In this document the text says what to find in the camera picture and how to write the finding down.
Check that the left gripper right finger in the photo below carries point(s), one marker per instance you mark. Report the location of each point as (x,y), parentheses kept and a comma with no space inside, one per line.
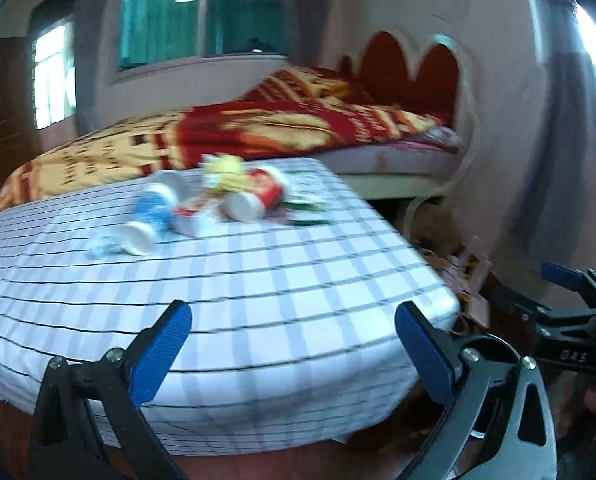
(432,351)

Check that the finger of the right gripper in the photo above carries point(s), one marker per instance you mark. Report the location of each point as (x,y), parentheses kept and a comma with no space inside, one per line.
(511,313)
(561,276)

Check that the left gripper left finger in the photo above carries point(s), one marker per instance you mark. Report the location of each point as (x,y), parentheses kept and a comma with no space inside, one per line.
(152,353)

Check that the grey hanging towel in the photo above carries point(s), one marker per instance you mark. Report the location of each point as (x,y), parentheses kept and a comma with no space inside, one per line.
(547,221)

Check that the cardboard box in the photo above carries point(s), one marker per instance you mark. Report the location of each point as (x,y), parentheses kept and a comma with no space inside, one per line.
(462,265)

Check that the small white red box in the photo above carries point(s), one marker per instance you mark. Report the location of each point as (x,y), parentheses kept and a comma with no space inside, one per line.
(196,219)

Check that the checkered white tablecloth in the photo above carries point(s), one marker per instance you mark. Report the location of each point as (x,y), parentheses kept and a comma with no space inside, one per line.
(293,338)

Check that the blue white paper cup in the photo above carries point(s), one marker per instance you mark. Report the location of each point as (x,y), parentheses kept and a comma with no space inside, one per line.
(152,212)

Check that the red paper cup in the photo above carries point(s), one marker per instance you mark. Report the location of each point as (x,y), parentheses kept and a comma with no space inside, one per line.
(264,192)

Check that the yellow crumpled wrapper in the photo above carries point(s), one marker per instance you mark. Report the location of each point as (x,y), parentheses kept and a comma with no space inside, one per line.
(224,174)

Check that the bed with grey mattress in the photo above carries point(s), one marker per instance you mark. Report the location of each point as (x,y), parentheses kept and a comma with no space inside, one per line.
(399,170)

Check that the green white carton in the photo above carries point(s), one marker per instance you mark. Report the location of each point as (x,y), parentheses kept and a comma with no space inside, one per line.
(306,200)

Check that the brown wooden door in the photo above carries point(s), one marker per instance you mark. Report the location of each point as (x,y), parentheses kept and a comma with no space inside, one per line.
(19,139)

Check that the red yellow patterned blanket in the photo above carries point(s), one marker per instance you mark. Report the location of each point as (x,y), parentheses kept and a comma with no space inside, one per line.
(295,111)

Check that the red heart-shaped headboard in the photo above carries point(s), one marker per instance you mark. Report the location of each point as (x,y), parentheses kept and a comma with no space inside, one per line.
(383,77)

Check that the window with green curtain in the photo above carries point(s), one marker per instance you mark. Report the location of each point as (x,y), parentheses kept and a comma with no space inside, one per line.
(153,32)

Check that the grey curtain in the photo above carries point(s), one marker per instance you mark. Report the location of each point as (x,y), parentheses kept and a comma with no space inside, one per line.
(305,22)

